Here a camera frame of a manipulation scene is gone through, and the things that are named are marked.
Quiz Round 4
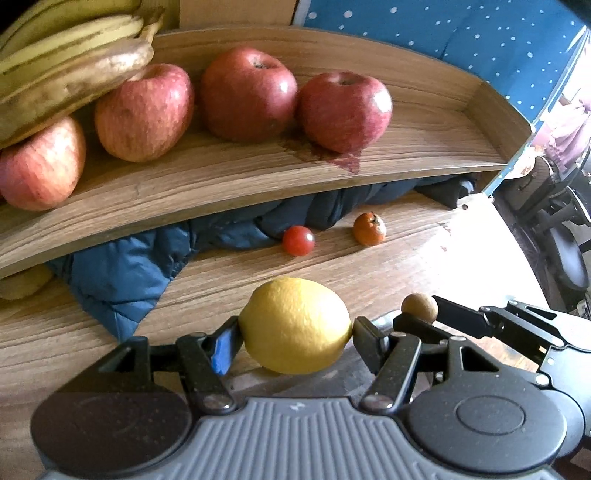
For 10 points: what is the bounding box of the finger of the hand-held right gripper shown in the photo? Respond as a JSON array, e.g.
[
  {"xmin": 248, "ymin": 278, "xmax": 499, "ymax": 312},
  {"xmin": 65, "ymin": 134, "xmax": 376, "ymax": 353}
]
[
  {"xmin": 392, "ymin": 313, "xmax": 452, "ymax": 346},
  {"xmin": 433, "ymin": 295, "xmax": 570, "ymax": 361}
]

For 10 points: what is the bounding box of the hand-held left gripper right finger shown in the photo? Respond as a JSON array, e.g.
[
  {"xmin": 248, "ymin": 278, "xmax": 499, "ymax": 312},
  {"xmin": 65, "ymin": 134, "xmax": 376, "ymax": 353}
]
[{"xmin": 353, "ymin": 316, "xmax": 522, "ymax": 415}]

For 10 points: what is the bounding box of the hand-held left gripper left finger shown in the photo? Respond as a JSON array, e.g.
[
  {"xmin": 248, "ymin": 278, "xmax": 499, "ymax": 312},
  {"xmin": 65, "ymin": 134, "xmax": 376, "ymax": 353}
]
[{"xmin": 69, "ymin": 316, "xmax": 243, "ymax": 415}]

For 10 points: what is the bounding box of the small brown kiwi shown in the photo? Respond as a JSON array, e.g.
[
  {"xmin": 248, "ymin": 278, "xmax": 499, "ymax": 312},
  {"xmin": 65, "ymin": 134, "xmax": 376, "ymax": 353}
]
[{"xmin": 401, "ymin": 293, "xmax": 438, "ymax": 324}]

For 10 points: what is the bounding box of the yellow lemon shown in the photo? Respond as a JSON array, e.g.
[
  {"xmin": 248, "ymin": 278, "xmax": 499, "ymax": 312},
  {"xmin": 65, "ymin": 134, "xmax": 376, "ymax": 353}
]
[{"xmin": 238, "ymin": 277, "xmax": 354, "ymax": 376}]

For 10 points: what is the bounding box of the small orange mandarin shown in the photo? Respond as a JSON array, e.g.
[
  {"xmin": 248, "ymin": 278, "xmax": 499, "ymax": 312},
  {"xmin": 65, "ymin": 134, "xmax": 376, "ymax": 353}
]
[{"xmin": 353, "ymin": 211, "xmax": 387, "ymax": 246}]

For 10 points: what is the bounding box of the black office chair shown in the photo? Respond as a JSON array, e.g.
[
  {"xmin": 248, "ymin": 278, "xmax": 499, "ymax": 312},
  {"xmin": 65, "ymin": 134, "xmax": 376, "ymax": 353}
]
[{"xmin": 501, "ymin": 152, "xmax": 591, "ymax": 319}]

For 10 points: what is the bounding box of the dark blue quilted jacket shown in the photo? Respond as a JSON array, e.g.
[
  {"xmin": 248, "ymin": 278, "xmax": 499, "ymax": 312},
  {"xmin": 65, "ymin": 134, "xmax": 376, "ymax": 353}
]
[{"xmin": 46, "ymin": 173, "xmax": 478, "ymax": 342}]

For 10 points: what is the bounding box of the red cherry tomato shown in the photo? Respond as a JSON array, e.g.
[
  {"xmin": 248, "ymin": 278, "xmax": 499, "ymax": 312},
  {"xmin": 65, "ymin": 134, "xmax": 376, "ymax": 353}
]
[{"xmin": 282, "ymin": 225, "xmax": 317, "ymax": 257}]

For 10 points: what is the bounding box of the wooden shelf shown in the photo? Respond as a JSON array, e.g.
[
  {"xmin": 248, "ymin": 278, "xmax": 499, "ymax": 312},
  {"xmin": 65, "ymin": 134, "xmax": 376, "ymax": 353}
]
[{"xmin": 0, "ymin": 25, "xmax": 536, "ymax": 280}]

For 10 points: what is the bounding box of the dull yellow fruit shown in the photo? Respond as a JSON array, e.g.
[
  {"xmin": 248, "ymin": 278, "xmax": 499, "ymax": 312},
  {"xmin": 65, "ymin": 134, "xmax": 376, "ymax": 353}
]
[{"xmin": 0, "ymin": 265, "xmax": 55, "ymax": 301}]

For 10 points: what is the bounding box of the pink cloth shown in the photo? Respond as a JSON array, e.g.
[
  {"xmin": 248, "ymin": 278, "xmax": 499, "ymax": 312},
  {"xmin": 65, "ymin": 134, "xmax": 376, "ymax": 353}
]
[{"xmin": 531, "ymin": 92, "xmax": 591, "ymax": 171}]

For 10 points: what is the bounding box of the red apple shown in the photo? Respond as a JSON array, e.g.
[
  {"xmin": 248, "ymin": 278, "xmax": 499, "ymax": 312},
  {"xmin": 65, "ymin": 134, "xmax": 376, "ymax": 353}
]
[
  {"xmin": 0, "ymin": 115, "xmax": 87, "ymax": 212},
  {"xmin": 200, "ymin": 46, "xmax": 298, "ymax": 143},
  {"xmin": 297, "ymin": 71, "xmax": 393, "ymax": 154},
  {"xmin": 95, "ymin": 63, "xmax": 195, "ymax": 163}
]

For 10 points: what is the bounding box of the blue dotted partition panel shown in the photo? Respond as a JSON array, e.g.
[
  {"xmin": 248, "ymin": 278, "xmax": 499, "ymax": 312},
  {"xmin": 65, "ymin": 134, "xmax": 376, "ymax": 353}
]
[{"xmin": 295, "ymin": 0, "xmax": 591, "ymax": 130}]

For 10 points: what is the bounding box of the brown-spotted banana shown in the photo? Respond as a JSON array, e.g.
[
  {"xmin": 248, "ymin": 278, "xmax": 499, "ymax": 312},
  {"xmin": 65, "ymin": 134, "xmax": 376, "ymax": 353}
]
[{"xmin": 0, "ymin": 39, "xmax": 155, "ymax": 149}]

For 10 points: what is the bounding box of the yellow banana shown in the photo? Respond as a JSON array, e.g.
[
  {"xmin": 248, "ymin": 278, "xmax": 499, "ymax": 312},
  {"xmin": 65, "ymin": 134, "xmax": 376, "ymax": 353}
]
[
  {"xmin": 0, "ymin": 14, "xmax": 145, "ymax": 63},
  {"xmin": 0, "ymin": 0, "xmax": 143, "ymax": 47},
  {"xmin": 0, "ymin": 9, "xmax": 164, "ymax": 77}
]

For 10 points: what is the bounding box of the cardboard box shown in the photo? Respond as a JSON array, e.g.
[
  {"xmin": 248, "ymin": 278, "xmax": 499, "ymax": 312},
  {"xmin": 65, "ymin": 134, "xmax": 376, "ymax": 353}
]
[{"xmin": 152, "ymin": 0, "xmax": 305, "ymax": 33}]

